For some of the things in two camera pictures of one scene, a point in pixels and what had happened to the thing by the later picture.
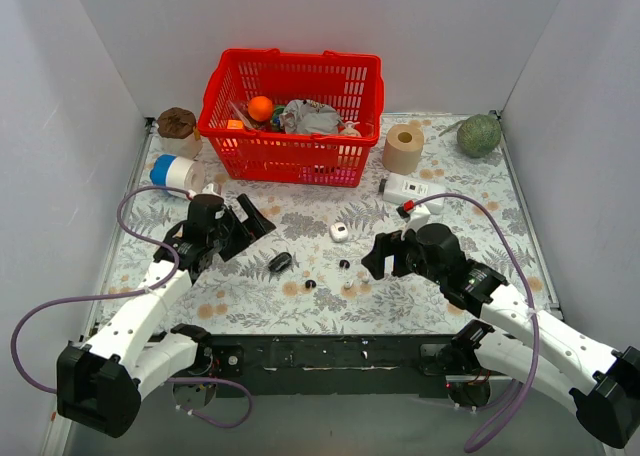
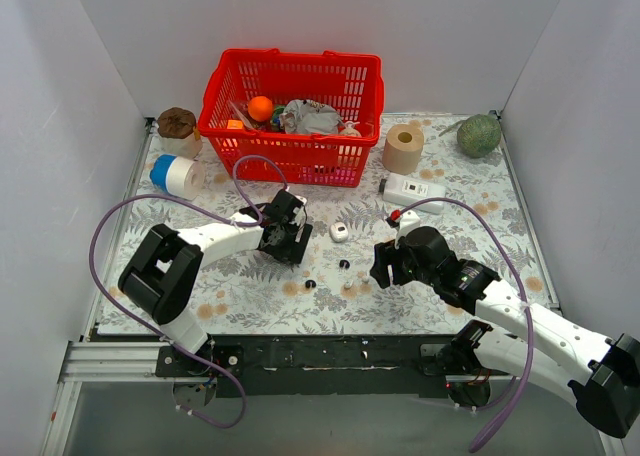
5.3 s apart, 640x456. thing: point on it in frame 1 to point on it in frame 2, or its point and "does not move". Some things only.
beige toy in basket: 350,129 does not move
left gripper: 235,231 to 302,239
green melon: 479,135 does not move
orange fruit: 260,108 does not move
